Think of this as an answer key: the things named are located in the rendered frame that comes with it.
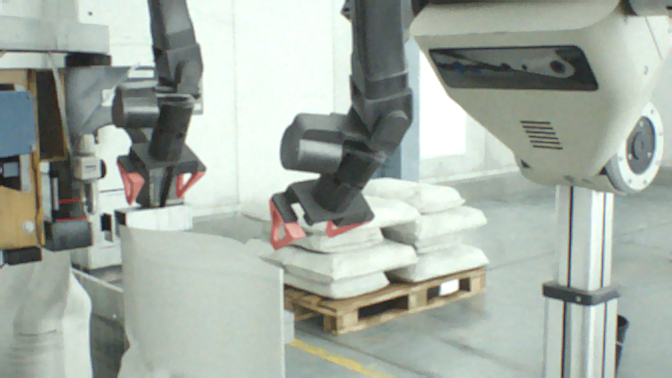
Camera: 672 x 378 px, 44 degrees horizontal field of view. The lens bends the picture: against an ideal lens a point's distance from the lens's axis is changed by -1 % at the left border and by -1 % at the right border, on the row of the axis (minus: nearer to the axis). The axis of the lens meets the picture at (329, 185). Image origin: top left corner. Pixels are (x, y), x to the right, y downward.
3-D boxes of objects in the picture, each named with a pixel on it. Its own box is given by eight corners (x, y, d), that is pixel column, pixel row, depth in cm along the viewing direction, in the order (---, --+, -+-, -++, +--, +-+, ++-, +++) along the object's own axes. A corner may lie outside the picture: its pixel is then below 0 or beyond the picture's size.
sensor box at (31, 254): (42, 261, 150) (42, 247, 150) (9, 266, 147) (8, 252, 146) (34, 257, 153) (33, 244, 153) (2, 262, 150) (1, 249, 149)
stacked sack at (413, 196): (469, 210, 496) (470, 185, 494) (418, 219, 469) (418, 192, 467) (389, 197, 547) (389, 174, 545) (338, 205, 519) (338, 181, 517)
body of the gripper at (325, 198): (284, 191, 112) (307, 154, 107) (343, 181, 118) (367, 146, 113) (307, 230, 109) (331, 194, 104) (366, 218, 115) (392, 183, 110)
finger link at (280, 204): (248, 229, 116) (275, 186, 110) (290, 221, 120) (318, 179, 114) (271, 270, 113) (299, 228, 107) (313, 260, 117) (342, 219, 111)
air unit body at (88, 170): (109, 220, 151) (105, 134, 149) (84, 224, 148) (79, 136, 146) (98, 217, 155) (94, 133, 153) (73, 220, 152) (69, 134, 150)
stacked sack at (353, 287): (392, 289, 455) (392, 267, 453) (330, 305, 427) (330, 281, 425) (314, 268, 505) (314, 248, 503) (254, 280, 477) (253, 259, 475)
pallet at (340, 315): (486, 291, 502) (486, 267, 500) (337, 336, 422) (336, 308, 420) (386, 268, 562) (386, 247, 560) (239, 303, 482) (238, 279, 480)
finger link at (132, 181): (108, 194, 144) (117, 148, 139) (145, 188, 148) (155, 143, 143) (125, 217, 140) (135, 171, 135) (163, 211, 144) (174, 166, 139)
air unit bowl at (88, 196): (100, 215, 151) (99, 181, 150) (85, 217, 149) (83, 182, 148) (93, 213, 153) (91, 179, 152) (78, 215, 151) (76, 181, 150)
